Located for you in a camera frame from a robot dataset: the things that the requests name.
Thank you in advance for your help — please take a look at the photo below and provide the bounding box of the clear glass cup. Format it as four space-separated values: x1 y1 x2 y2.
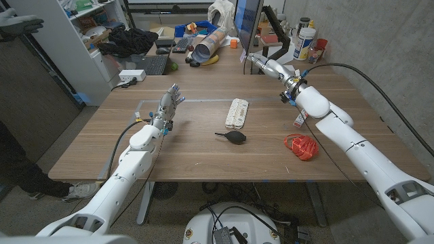
307 45 323 64

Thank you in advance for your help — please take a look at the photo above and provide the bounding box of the yellow banana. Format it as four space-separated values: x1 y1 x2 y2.
200 54 220 66

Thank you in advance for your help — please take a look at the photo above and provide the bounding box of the wall whiteboard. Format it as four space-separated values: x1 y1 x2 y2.
122 0 218 16

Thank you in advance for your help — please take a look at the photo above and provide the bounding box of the white cloth bag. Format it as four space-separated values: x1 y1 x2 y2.
207 0 236 30

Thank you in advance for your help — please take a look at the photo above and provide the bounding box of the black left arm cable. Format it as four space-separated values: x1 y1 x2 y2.
106 118 152 180

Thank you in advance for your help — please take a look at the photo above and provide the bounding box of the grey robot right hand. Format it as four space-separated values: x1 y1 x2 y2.
247 52 302 92

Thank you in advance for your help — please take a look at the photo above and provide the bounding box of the white red hanging tag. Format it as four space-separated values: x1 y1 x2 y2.
293 108 309 129

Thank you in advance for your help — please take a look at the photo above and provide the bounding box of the black computer monitor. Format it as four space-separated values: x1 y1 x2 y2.
233 0 264 55

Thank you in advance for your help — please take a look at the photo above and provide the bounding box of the grey finned box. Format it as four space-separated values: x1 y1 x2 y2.
213 226 235 244

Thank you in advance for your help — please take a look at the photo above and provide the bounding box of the grey table leg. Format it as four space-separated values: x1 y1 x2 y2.
306 182 328 227
136 182 156 226

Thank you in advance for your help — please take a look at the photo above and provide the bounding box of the white leaf-print pen bag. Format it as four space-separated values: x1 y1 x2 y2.
224 98 250 129

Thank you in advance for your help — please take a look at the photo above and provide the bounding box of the black crumpled cloth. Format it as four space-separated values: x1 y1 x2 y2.
97 26 159 58

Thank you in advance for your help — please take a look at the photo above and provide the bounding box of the white wipes canister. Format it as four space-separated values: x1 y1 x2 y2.
293 27 317 62

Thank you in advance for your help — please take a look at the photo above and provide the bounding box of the person grey gloved hand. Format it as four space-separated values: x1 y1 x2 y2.
0 7 45 37

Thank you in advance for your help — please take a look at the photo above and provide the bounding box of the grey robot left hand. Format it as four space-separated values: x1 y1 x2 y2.
151 83 186 131

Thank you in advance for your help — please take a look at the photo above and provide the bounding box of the black laptop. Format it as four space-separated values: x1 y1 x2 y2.
131 54 170 76

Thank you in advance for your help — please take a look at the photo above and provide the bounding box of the dark lidded tumbler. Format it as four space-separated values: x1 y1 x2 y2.
298 16 311 35

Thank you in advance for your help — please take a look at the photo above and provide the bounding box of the black rubber air blower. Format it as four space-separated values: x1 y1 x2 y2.
214 130 248 146

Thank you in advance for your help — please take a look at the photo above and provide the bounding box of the dark wood cabinet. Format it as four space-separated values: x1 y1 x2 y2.
0 33 85 160

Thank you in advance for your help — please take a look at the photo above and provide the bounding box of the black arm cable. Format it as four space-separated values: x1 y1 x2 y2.
106 118 152 180
303 62 434 157

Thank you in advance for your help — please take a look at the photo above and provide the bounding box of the white shelf unit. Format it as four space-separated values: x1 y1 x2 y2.
6 0 130 106

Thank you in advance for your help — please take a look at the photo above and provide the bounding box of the red cup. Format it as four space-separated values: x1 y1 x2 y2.
315 38 329 60

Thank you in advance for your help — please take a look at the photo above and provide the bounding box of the rolled printed poster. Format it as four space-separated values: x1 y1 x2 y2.
191 26 230 64

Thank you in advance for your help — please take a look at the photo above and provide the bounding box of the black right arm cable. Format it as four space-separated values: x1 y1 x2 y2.
303 62 434 157

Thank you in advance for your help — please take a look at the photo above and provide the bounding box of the blue plastic bin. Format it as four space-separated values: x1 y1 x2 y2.
174 20 218 38

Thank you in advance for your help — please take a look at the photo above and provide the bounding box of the black keyboard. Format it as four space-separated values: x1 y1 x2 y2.
172 36 194 54

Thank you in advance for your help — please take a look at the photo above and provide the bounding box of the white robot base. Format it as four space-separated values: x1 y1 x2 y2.
182 202 281 244

